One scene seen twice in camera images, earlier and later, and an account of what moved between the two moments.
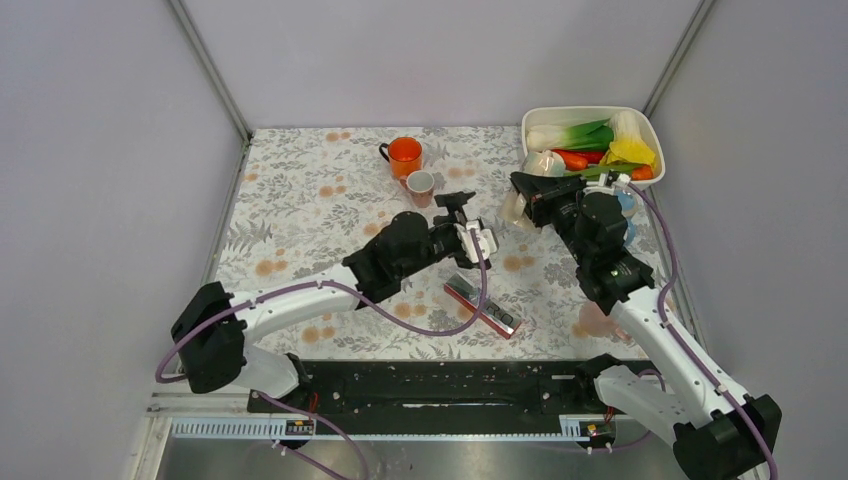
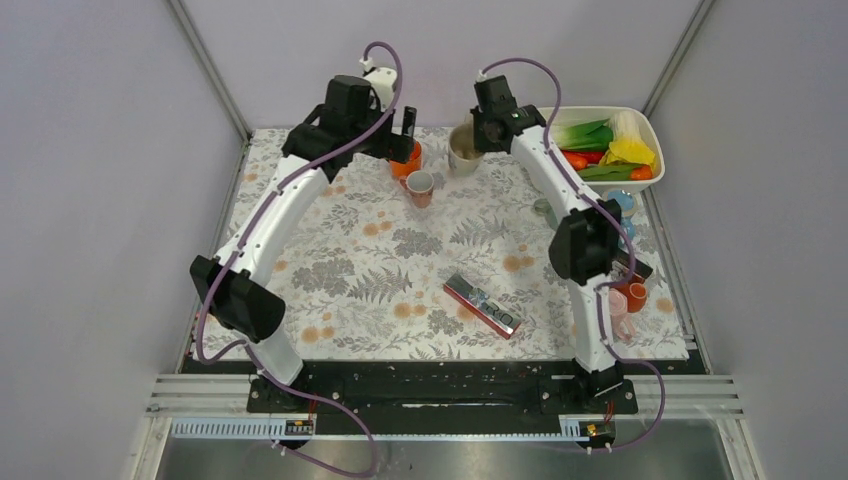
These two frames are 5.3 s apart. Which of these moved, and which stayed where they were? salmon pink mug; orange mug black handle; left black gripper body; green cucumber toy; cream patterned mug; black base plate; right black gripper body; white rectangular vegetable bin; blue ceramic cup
Moved: right black gripper body; left black gripper body; cream patterned mug
Stayed: salmon pink mug; white rectangular vegetable bin; green cucumber toy; orange mug black handle; black base plate; blue ceramic cup
